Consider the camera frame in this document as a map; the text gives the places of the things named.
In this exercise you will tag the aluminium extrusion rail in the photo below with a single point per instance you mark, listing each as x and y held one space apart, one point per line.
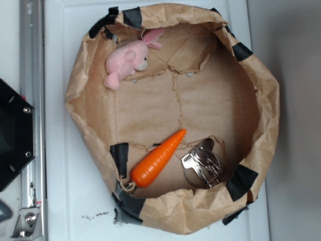
32 87

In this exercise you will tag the metal corner bracket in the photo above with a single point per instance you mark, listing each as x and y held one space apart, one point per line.
28 226

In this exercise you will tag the brown paper bag bin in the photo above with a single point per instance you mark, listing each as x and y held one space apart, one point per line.
203 80

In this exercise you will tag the orange plastic carrot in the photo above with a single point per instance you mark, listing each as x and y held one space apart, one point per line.
147 170

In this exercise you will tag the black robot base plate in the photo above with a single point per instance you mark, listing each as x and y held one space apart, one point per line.
17 135

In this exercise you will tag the pink plush bunny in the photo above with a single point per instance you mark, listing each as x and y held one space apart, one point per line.
130 58

